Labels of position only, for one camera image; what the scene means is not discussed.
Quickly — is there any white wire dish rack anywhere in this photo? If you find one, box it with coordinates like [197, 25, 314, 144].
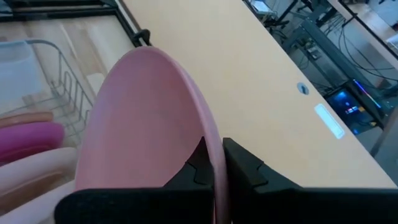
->
[0, 39, 97, 147]

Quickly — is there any light wood background desk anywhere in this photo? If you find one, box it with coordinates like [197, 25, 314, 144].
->
[326, 0, 398, 71]

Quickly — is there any orange plate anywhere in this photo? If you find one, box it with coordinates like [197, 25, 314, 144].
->
[0, 111, 54, 129]

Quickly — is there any white plastic cutlery basket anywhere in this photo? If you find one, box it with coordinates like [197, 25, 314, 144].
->
[0, 40, 44, 113]

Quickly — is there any black computer with blue glow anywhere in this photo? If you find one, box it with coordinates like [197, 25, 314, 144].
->
[325, 88, 379, 135]

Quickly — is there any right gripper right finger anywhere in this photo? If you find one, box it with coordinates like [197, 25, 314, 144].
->
[222, 138, 398, 224]

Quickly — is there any black clamp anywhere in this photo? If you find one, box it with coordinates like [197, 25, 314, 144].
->
[132, 29, 152, 47]

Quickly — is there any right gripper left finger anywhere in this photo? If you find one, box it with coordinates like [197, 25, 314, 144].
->
[54, 136, 216, 224]

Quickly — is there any magenta plate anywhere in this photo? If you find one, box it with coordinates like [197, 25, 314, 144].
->
[0, 121, 65, 163]

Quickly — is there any white rectangular desk inset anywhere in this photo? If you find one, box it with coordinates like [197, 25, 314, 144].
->
[313, 103, 345, 140]

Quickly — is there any grey desk cable grommet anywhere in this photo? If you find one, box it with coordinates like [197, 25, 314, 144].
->
[297, 82, 310, 96]

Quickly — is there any black metal rig frame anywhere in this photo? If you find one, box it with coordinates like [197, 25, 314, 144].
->
[0, 0, 152, 47]

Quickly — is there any salmon pink plate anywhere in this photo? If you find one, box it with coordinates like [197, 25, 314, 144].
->
[0, 146, 78, 214]

